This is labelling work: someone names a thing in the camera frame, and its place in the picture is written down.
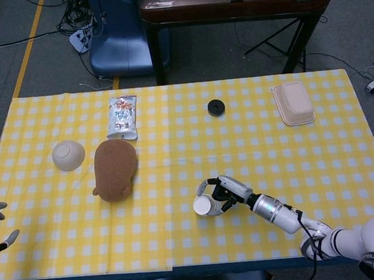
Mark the brown plush toy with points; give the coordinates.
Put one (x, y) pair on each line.
(115, 169)

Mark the blue machine base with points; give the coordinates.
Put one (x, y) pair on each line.
(120, 51)

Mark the silver snack bag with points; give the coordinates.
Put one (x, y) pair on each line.
(123, 117)

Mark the yellow checked tablecloth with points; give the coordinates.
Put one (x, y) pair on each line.
(169, 239)

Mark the black tape roll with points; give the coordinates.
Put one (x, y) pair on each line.
(213, 111)

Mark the black metal stand legs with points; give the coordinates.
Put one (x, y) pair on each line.
(285, 44)

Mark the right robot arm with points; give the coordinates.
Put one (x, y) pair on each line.
(278, 215)

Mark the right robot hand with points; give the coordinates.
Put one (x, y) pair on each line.
(235, 189)

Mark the brown mahjong table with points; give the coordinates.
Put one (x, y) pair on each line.
(237, 6)

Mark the white upturned bowl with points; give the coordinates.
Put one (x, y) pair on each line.
(68, 155)

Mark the white paper cup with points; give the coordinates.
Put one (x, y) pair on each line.
(202, 205)

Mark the beige takeout container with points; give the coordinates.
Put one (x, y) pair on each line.
(296, 102)

